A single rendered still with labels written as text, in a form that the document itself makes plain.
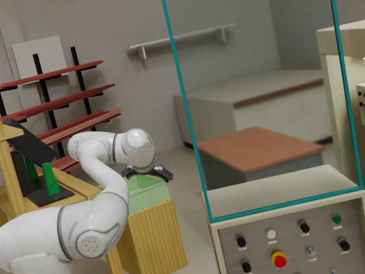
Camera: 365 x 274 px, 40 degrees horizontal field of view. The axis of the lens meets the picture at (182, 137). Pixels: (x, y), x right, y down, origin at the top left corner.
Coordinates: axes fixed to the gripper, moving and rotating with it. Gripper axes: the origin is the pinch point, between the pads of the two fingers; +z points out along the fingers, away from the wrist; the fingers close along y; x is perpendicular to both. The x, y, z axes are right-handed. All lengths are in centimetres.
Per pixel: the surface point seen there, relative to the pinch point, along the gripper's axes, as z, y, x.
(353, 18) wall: 413, 208, 420
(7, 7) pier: 420, -316, 422
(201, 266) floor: 246, 17, 16
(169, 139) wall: 634, -67, 311
